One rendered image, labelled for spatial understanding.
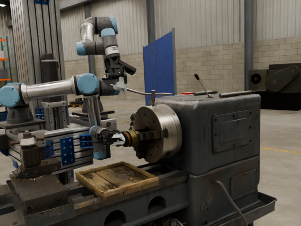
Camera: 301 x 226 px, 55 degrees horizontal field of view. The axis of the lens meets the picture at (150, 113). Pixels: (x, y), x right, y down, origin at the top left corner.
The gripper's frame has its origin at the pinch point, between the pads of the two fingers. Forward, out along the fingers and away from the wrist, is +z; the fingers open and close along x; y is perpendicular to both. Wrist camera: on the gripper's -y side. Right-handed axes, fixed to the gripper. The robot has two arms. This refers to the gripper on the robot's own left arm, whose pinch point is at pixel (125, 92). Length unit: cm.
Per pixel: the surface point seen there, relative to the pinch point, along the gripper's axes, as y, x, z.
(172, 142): -16.0, 7.3, 31.2
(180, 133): -21.2, 8.7, 27.8
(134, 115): -6.8, -8.7, 11.5
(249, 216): -59, 3, 82
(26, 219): 57, 9, 47
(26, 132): 49, -10, 12
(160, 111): -13.8, 6.4, 14.2
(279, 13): -910, -385, -355
